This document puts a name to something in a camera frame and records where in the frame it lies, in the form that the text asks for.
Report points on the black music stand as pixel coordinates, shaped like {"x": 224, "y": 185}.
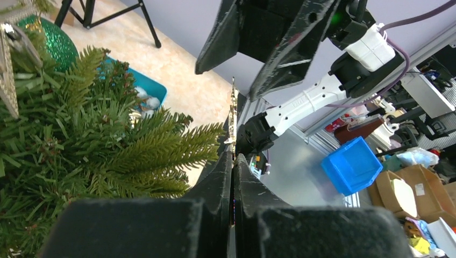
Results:
{"x": 88, "y": 7}

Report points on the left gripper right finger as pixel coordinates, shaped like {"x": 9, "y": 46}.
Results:
{"x": 267, "y": 226}

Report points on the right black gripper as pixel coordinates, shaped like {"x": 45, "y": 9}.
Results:
{"x": 285, "y": 35}

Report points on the gold glitter word ornament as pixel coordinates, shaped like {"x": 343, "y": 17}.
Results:
{"x": 232, "y": 119}

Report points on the blue plastic storage bin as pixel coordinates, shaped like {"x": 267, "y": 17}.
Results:
{"x": 352, "y": 167}

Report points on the teal plastic tray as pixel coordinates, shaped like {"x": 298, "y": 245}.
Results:
{"x": 119, "y": 79}

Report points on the white cotton ball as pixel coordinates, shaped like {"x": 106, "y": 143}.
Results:
{"x": 147, "y": 102}

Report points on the green glitter ball ornament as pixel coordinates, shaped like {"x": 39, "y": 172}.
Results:
{"x": 58, "y": 43}

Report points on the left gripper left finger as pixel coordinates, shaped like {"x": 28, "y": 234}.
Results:
{"x": 194, "y": 225}

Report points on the brown cardboard box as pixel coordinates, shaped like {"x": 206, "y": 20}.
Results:
{"x": 413, "y": 192}

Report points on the small green christmas tree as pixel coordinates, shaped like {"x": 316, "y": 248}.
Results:
{"x": 73, "y": 140}

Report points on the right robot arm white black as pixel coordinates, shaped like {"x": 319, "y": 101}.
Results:
{"x": 366, "y": 60}

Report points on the silver gold star topper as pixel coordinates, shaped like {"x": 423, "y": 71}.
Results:
{"x": 12, "y": 37}

